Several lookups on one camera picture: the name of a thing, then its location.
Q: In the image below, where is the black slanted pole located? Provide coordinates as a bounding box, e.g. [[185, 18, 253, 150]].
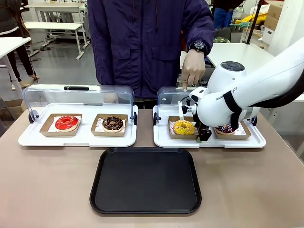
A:
[[246, 0, 263, 45]]

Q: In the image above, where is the white table with frame legs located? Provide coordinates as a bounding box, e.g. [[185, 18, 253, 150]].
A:
[[23, 22, 87, 60]]

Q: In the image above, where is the yellow sprinkled donut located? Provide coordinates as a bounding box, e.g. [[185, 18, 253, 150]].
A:
[[172, 120, 195, 135]]

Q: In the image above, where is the person left forearm navy sleeve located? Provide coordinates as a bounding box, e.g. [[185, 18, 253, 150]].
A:
[[187, 14, 216, 57]]

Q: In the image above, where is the clear dome display lid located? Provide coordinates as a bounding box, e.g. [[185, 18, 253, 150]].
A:
[[153, 86, 259, 126], [22, 83, 138, 126]]

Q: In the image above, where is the white table with round leg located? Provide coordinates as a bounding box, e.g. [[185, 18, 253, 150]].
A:
[[0, 37, 32, 95]]

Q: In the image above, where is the yellow bag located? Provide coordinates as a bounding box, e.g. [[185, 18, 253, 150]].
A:
[[242, 13, 268, 26]]

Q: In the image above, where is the brown cardboard food boat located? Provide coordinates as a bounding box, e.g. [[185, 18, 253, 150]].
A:
[[39, 113, 83, 137], [168, 115, 200, 140], [90, 113, 128, 137], [213, 121, 252, 140]]

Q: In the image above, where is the black lid handle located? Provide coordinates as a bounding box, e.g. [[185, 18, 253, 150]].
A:
[[64, 85, 90, 91]]

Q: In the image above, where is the person right hand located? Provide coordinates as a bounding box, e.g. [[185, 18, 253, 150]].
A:
[[104, 93, 119, 104]]

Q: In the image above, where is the black wristwatch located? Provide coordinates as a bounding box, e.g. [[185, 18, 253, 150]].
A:
[[189, 40, 205, 52]]

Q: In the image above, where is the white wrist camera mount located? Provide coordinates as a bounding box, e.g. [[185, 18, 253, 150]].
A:
[[178, 96, 198, 122]]

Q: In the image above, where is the dark purple striped donut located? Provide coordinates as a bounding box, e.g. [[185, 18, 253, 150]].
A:
[[215, 123, 238, 134]]

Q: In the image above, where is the brown cardboard box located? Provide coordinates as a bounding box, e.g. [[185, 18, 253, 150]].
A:
[[264, 0, 283, 30]]

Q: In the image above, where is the bystander in dark clothes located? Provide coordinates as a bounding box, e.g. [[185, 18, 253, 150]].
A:
[[0, 0, 40, 80]]

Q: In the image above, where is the red glazed donut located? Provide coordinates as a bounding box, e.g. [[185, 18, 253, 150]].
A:
[[55, 115, 79, 133]]

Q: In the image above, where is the white storage box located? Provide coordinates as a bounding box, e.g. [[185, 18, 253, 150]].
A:
[[261, 26, 276, 45]]

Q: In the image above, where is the large white work table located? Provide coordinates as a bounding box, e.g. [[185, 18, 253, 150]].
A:
[[180, 42, 304, 103]]

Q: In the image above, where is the black plastic serving tray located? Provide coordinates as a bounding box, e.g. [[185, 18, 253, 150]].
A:
[[89, 147, 202, 216]]

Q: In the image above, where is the white display tray base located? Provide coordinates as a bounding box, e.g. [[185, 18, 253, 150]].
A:
[[18, 102, 139, 148], [153, 104, 267, 149]]

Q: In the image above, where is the chocolate donut with sprinkles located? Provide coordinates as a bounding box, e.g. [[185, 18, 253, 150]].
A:
[[102, 116, 124, 133]]

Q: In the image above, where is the person left hand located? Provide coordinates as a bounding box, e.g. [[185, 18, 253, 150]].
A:
[[181, 49, 206, 93]]

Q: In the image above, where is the long white workbench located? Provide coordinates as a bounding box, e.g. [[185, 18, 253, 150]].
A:
[[25, 2, 90, 46]]

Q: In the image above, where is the person torso navy jacket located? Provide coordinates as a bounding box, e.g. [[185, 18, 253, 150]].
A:
[[87, 0, 216, 109]]

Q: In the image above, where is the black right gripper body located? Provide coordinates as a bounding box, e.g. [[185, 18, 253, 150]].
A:
[[192, 113, 210, 132]]

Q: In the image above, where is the bystander in blue top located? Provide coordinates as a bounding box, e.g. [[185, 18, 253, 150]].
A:
[[213, 0, 235, 30]]

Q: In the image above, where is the black cable hose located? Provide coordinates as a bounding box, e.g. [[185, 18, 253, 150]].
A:
[[255, 71, 304, 110]]

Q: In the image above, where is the person right forearm navy sleeve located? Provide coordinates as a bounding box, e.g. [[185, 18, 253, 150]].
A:
[[91, 42, 117, 95]]

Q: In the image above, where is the black arm strap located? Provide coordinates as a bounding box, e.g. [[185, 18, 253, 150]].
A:
[[224, 91, 243, 131]]

